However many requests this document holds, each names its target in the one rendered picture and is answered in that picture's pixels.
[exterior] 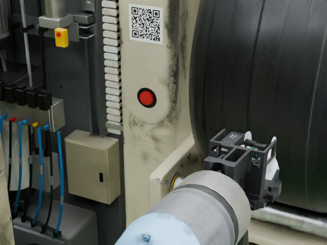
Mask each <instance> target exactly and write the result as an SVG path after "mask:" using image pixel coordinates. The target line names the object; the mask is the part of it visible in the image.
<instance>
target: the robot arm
mask: <svg viewBox="0 0 327 245"><path fill-rule="evenodd" d="M219 137H220V141H216V140H217V139H218V138H219ZM276 145H277V139H276V137H273V139H272V142H271V144H270V145H269V146H268V147H267V144H261V143H256V141H253V140H252V135H251V132H250V131H248V132H247V133H246V134H244V133H237V132H231V133H230V134H229V135H227V136H226V129H225V128H224V129H223V130H221V131H220V132H219V133H218V134H217V135H215V136H214V137H213V138H212V139H211V140H209V150H208V157H207V158H206V159H205V160H204V162H203V171H198V172H195V173H193V174H191V175H189V176H187V177H186V178H185V179H184V180H183V181H182V182H181V183H179V184H178V185H177V186H176V187H175V188H174V189H173V190H172V191H171V192H170V193H168V194H167V195H166V196H165V197H164V198H163V199H162V200H161V201H159V202H158V203H157V204H156V205H155V206H154V207H153V208H152V209H150V210H149V211H148V212H147V213H146V214H145V215H144V216H142V217H140V218H138V219H137V220H135V221H134V222H133V223H131V224H130V225H129V226H128V227H127V228H126V230H125V231H124V233H123V234H122V236H121V237H120V238H119V239H118V241H117V242H116V243H115V245H249V239H248V227H249V224H250V221H251V210H253V211H254V210H258V209H263V208H264V206H265V205H266V204H267V202H271V203H273V201H274V200H275V199H276V198H277V197H278V196H279V195H280V193H281V186H282V181H280V180H279V167H278V162H277V160H276V159H275V155H276ZM215 146H218V147H217V148H216V149H215Z"/></svg>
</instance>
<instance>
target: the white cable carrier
mask: <svg viewBox="0 0 327 245"><path fill-rule="evenodd" d="M102 7H105V8H103V9H102V14H103V15H104V16H103V17H102V21H103V22H105V23H104V24H103V29H104V30H105V31H103V36H104V37H106V38H104V40H103V42H104V44H107V45H105V46H104V51H105V52H106V53H104V58H106V59H107V60H105V61H104V63H105V66H107V67H105V72H106V73H107V74H105V79H107V81H106V86H107V88H106V93H108V94H107V95H106V99H107V100H108V101H107V102H106V105H107V106H109V107H108V108H107V113H109V114H108V115H107V119H108V120H109V121H107V123H111V124H116V125H120V126H122V125H123V114H122V85H121V54H120V25H119V0H103V1H102ZM108 132H111V133H114V134H119V135H120V134H121V131H119V130H115V129H110V128H108Z"/></svg>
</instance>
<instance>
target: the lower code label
mask: <svg viewBox="0 0 327 245"><path fill-rule="evenodd" d="M128 10H129V39H130V40H135V41H141V42H147V43H154V44H160V45H162V44H163V8H161V7H154V6H146V5H138V4H131V3H129V4H128Z"/></svg>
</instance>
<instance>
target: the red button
mask: <svg viewBox="0 0 327 245"><path fill-rule="evenodd" d="M140 100H141V102H142V103H143V104H145V105H150V104H152V103H153V100H154V98H153V95H152V94H151V93H150V92H148V91H144V92H142V93H141V94H140Z"/></svg>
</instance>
